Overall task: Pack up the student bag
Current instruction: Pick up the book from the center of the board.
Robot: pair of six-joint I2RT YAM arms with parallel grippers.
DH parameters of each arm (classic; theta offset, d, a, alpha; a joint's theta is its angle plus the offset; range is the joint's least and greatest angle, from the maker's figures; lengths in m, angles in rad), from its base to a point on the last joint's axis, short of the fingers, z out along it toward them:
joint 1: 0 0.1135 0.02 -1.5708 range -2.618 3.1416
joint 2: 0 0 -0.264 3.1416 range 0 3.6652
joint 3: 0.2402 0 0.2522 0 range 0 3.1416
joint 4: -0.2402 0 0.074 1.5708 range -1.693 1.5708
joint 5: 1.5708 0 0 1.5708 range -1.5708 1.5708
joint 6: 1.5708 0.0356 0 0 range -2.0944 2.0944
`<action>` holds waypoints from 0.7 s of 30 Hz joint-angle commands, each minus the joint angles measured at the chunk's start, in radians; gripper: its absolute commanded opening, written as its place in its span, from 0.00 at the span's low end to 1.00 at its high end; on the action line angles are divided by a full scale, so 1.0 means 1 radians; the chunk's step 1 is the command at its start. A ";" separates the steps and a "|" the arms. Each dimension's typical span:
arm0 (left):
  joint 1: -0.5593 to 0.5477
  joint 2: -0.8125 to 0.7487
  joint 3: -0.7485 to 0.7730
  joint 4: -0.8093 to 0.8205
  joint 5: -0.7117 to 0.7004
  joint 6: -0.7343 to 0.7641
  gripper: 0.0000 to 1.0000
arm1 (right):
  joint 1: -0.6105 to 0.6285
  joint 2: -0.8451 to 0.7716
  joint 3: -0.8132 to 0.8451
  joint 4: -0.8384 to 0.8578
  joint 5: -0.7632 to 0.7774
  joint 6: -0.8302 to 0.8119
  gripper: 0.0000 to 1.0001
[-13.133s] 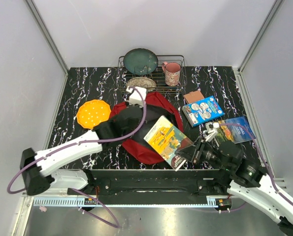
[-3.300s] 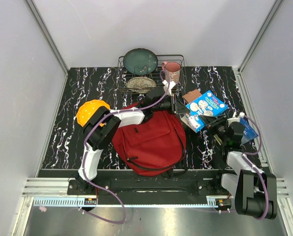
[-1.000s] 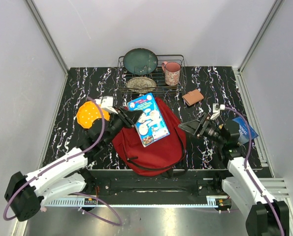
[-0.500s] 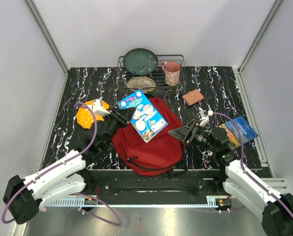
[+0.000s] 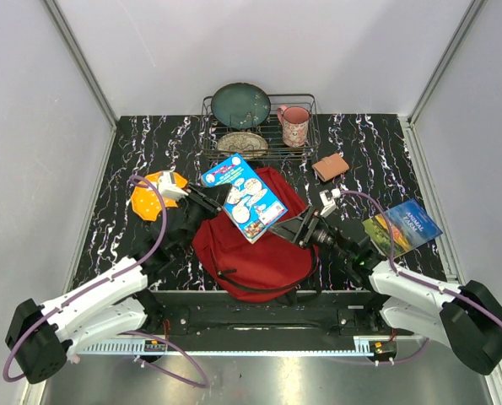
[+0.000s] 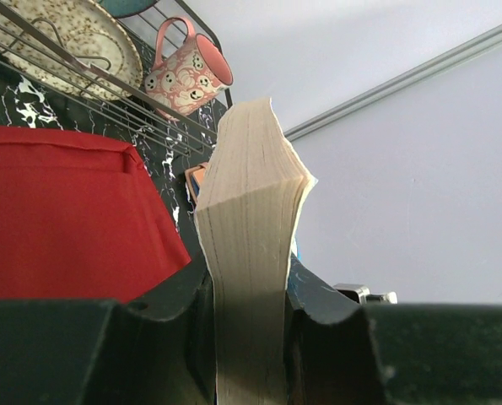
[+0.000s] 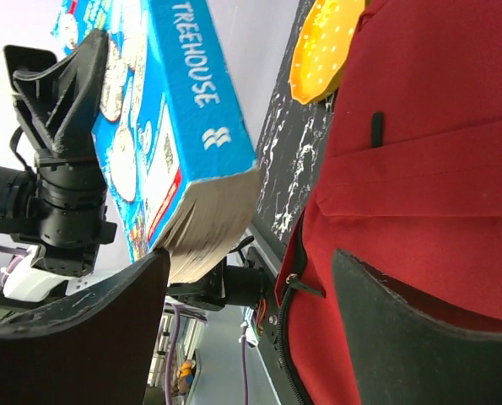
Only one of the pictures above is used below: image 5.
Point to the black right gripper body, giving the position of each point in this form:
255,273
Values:
315,232

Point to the pink patterned mug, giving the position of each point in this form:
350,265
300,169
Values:
294,121

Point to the orange dotted plate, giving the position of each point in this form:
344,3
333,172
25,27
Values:
145,203

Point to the beige patterned small plate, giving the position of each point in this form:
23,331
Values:
248,144

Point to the aluminium frame rail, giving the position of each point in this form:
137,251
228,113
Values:
65,31

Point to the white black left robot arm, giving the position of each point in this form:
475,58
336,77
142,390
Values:
42,338

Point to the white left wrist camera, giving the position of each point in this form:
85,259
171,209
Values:
172,185

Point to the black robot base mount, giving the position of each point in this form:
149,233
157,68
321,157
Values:
213,321

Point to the blue Animal Farm book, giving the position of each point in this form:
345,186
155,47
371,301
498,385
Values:
411,227

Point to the red backpack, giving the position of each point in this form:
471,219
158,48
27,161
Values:
265,270

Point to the pink leather wallet notebook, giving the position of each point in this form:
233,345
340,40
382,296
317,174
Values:
330,167

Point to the black wire dish rack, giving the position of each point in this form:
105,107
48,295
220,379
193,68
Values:
211,131

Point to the blue treehouse comic book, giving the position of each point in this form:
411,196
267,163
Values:
251,205

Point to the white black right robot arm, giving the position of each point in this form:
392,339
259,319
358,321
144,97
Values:
467,319

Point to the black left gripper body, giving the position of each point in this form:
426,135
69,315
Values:
198,207

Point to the dark teal plate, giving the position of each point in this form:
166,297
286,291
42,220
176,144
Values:
240,105

